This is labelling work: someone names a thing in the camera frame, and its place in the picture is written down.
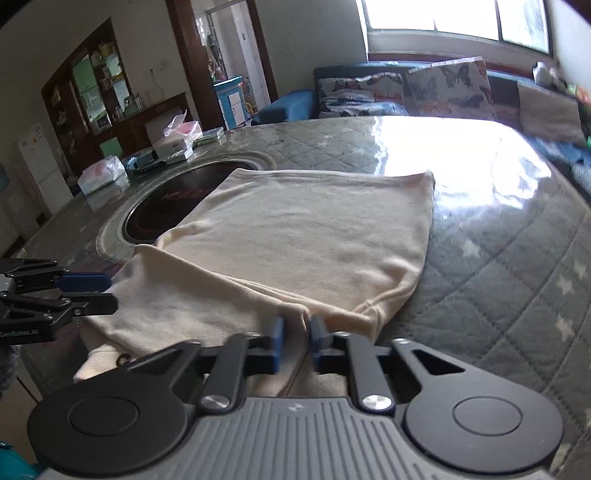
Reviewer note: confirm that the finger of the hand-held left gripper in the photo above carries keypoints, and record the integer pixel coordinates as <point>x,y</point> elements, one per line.
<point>92,304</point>
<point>85,282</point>

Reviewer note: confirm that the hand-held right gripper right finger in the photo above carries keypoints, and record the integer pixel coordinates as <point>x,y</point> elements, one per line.
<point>316,344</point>

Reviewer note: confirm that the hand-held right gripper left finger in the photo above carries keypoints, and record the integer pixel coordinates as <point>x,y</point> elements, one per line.
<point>277,344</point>

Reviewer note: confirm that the cream shirt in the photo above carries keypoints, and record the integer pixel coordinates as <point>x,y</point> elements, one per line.
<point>300,230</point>

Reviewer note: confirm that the clear wrapped tissue pack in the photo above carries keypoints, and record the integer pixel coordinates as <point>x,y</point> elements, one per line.
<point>101,174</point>

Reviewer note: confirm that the white refrigerator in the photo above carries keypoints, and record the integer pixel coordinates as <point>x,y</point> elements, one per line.
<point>41,170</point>

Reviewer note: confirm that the black round induction cooktop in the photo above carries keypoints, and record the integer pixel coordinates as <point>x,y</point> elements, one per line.
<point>175,198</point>

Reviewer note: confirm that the teal cloth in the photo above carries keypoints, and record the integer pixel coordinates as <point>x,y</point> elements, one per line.
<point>16,464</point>

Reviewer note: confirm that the white box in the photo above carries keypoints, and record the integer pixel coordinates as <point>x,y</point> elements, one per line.
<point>173,148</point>

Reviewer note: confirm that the pink tissue pack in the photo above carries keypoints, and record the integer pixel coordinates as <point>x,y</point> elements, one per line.
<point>184,127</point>

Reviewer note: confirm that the dark wooden display cabinet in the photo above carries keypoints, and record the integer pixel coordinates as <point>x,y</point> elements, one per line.
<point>92,92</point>

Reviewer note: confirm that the grey quilted star table cover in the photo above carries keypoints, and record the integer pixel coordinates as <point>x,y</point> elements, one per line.
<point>498,286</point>

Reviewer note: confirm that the green packet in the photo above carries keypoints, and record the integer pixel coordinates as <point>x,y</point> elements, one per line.
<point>210,137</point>

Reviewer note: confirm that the light blue cabinet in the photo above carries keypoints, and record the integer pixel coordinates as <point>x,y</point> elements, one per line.
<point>233,101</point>

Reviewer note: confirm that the blue corner sofa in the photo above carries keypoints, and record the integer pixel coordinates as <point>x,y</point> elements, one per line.
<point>295,99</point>

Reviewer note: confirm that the butterfly print pillow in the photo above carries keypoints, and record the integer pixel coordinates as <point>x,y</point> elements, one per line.
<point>448,87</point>
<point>360,94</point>

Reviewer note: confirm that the blue sofa blanket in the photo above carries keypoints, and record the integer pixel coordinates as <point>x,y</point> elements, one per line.
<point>577,161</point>

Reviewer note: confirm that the grey pillow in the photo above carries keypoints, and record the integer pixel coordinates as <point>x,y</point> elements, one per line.
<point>549,113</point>

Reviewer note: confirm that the window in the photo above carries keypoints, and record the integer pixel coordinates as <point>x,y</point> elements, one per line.
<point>438,14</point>

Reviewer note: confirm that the black and white plush toy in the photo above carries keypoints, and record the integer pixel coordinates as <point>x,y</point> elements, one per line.
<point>545,74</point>

